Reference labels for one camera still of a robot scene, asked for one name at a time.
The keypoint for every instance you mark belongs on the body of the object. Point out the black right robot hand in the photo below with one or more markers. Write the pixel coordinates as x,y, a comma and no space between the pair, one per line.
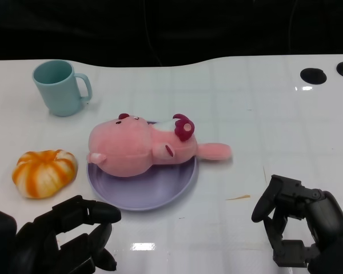
328,228

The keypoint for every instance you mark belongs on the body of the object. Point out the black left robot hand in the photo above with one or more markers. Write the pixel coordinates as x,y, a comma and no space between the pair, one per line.
37,245

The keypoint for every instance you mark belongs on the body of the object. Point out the pink plush doll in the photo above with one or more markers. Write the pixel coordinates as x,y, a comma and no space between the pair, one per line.
123,148

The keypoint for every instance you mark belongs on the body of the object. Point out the purple plastic plate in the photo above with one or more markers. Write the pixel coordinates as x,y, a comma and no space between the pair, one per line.
148,191

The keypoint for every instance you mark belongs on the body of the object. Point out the orange white striped pumpkin toy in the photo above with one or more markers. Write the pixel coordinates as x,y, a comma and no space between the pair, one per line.
43,174

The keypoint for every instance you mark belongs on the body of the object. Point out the thin orange scrap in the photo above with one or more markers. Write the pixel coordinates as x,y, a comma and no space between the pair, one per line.
240,197

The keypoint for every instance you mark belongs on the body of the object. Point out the teal plastic mug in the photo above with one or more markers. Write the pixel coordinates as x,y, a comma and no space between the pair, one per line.
58,91

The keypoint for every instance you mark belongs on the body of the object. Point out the black backdrop cloth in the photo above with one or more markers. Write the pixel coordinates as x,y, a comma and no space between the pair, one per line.
171,28

